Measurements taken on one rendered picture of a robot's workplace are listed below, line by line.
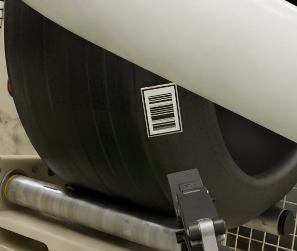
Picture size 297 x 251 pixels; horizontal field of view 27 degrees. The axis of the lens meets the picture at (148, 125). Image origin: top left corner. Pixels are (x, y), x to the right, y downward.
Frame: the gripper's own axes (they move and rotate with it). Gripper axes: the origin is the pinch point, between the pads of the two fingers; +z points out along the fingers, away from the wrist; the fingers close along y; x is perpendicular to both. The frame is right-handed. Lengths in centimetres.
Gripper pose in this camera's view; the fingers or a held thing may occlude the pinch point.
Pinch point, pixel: (188, 197)
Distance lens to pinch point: 57.6
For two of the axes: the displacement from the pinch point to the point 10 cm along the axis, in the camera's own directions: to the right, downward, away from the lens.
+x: 9.8, -2.0, 0.1
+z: -1.0, -4.4, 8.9
